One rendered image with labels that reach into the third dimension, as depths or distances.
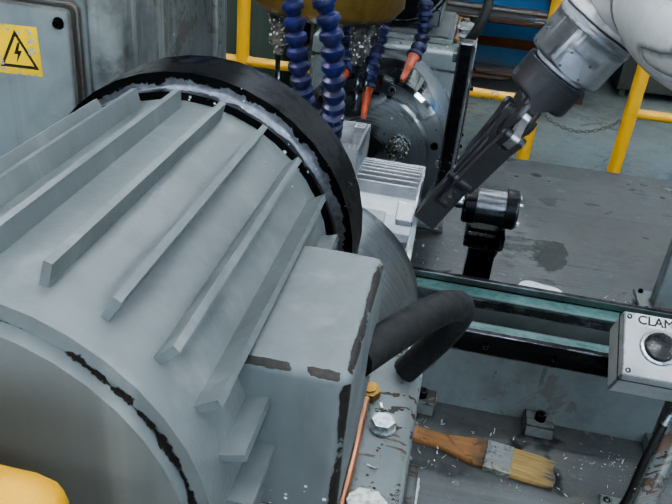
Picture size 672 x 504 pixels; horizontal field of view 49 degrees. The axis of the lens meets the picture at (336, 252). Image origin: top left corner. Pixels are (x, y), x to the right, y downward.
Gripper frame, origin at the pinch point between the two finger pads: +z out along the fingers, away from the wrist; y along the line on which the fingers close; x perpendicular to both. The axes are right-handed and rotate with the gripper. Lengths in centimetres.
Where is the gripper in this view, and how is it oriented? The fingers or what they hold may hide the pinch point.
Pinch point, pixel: (441, 200)
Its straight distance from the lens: 90.2
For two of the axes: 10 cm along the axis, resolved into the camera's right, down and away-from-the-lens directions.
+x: 8.1, 5.8, 1.4
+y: -1.9, 4.8, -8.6
